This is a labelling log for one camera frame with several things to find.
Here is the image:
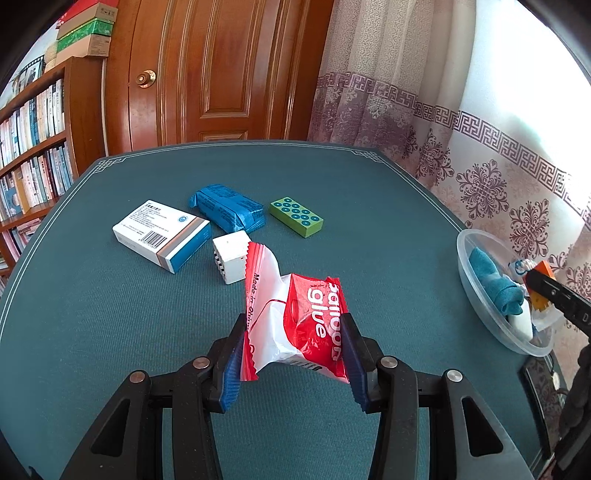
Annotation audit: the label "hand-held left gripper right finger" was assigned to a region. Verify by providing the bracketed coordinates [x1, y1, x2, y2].
[341, 313, 536, 480]

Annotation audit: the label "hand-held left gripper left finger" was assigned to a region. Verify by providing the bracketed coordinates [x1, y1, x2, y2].
[60, 314, 247, 480]

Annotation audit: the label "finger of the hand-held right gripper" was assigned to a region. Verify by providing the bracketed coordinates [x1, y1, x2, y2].
[526, 268, 591, 333]

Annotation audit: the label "yellow and orange building block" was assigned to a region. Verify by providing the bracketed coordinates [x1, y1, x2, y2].
[530, 260, 554, 311]

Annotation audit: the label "teal cloth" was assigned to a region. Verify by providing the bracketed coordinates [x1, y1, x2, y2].
[468, 247, 527, 319]

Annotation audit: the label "red and white glue bag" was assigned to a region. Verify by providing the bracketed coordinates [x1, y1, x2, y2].
[239, 241, 351, 385]

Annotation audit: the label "clear plastic bowl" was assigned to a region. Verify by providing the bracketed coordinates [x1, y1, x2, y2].
[456, 228, 557, 357]

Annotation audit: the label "white charger cube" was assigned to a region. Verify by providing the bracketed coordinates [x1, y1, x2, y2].
[212, 231, 252, 284]

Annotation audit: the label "white and blue medicine box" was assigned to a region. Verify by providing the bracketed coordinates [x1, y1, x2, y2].
[112, 199, 212, 275]

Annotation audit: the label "blue cracker packet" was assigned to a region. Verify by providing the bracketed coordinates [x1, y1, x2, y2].
[188, 184, 269, 234]

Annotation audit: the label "green dotted block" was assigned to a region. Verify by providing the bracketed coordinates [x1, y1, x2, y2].
[269, 196, 324, 239]

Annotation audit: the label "teal table mat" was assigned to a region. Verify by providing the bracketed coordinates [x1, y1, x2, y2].
[0, 140, 555, 480]

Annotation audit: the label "patterned purple curtain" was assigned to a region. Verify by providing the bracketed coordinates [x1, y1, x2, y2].
[307, 0, 591, 352]

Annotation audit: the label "wooden bookshelf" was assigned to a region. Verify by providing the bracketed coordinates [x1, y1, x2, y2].
[0, 55, 109, 287]

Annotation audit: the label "wooden door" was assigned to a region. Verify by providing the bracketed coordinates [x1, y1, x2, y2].
[104, 0, 335, 155]

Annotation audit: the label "rows of books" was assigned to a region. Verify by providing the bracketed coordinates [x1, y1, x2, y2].
[0, 78, 77, 273]

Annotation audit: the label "green box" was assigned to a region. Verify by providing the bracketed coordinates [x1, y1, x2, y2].
[56, 17, 115, 41]

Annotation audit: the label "red box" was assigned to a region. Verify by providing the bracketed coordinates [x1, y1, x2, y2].
[56, 0, 120, 28]

